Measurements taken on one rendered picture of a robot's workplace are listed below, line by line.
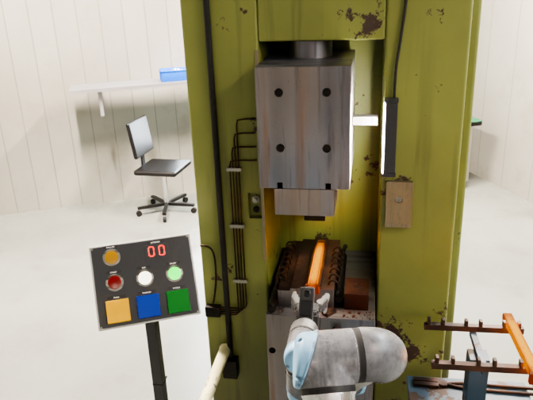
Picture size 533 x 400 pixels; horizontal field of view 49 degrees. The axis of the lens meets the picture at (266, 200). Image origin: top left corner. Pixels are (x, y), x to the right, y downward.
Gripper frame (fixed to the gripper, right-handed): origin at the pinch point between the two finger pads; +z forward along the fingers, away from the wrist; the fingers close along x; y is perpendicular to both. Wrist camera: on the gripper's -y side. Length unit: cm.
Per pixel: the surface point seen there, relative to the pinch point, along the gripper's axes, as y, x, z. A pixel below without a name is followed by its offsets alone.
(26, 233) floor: 100, -277, 248
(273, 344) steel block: 20.7, -13.6, -2.5
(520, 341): 5, 66, -14
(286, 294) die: 3.7, -9.2, 3.5
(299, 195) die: -34.2, -4.0, 3.5
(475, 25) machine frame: -83, 57, 62
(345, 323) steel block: 10.2, 12.0, -2.5
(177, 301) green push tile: -0.9, -44.2, -13.1
